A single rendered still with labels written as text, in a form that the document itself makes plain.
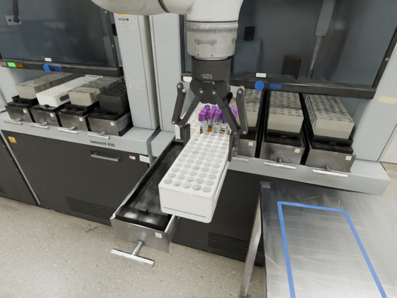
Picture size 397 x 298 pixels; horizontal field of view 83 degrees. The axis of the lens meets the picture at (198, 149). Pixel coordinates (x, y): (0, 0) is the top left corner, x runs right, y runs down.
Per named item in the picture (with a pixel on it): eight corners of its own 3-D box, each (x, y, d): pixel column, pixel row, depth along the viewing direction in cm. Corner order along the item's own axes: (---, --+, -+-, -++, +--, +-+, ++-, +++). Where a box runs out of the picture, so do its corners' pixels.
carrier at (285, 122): (299, 130, 81) (303, 115, 78) (300, 133, 79) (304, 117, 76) (266, 126, 84) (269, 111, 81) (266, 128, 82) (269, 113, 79)
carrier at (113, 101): (126, 109, 98) (123, 95, 94) (123, 110, 96) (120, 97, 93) (103, 106, 100) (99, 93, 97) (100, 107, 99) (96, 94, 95)
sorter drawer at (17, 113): (100, 80, 163) (97, 67, 159) (117, 81, 160) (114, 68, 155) (2, 123, 105) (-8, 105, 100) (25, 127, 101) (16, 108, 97)
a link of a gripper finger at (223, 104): (213, 86, 47) (219, 83, 47) (236, 130, 51) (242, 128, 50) (208, 91, 44) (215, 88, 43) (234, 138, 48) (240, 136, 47)
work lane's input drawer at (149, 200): (197, 119, 109) (197, 101, 104) (225, 122, 105) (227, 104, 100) (103, 255, 50) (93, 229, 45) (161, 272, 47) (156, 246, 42)
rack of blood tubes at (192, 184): (202, 139, 68) (202, 120, 64) (235, 144, 65) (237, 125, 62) (159, 211, 43) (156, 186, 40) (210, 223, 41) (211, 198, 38)
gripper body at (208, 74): (182, 58, 40) (184, 106, 45) (230, 61, 38) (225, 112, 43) (195, 51, 46) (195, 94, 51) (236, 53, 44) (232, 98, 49)
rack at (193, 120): (199, 109, 102) (199, 96, 98) (221, 112, 99) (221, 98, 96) (175, 142, 78) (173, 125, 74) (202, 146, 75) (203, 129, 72)
